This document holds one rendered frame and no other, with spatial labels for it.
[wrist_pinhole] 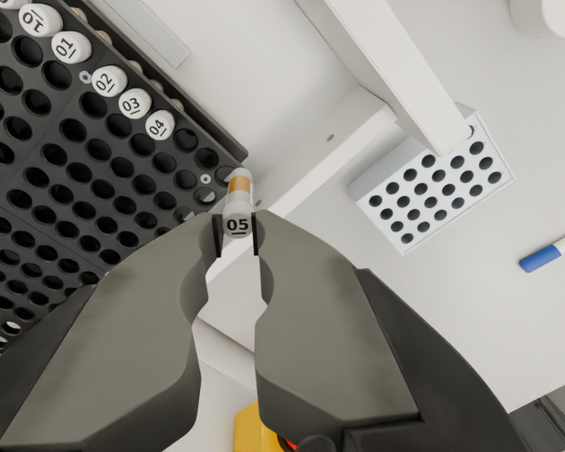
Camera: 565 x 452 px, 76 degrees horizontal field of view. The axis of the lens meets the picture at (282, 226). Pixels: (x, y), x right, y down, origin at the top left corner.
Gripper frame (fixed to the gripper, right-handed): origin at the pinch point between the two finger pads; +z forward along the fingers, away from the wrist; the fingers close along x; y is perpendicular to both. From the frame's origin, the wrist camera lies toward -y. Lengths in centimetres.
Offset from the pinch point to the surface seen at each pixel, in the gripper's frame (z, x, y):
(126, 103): 6.8, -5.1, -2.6
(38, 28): 6.8, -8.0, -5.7
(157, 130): 6.8, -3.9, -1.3
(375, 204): 19.1, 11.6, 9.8
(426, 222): 19.4, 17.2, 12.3
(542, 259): 20.6, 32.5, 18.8
